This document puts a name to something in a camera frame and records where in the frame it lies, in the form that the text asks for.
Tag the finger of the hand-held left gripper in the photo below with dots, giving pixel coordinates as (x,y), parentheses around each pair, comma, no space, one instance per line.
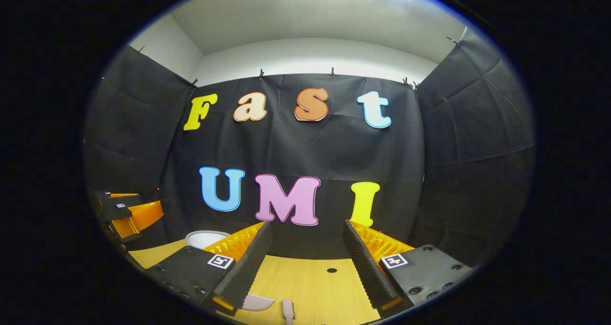
(119,200)
(143,217)

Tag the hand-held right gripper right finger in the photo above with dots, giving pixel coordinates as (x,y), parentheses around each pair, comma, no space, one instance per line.
(365,272)

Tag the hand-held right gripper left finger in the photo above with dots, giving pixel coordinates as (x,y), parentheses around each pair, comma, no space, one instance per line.
(248,272)

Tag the lilac plastic dustpan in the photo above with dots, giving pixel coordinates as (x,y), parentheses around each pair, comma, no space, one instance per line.
(258,303)

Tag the small lilac broom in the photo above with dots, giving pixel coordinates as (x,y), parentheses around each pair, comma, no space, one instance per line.
(288,313)

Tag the wooden desktop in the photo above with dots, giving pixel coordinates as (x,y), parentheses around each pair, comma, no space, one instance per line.
(310,287)

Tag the black backdrop cloth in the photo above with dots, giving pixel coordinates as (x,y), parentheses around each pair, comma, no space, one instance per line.
(286,148)

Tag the row of small cloth clips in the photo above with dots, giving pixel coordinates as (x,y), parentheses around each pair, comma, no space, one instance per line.
(260,73)

